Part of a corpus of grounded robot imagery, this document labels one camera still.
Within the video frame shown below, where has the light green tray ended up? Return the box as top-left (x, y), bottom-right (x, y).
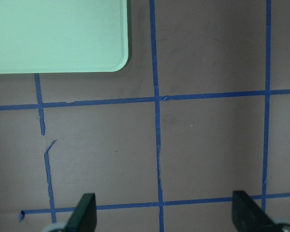
top-left (0, 0), bottom-right (129, 74)

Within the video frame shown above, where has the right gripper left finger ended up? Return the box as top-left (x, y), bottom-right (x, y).
top-left (65, 193), bottom-right (97, 232)

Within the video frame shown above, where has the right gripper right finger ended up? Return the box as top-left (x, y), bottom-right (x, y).
top-left (232, 190), bottom-right (275, 232)

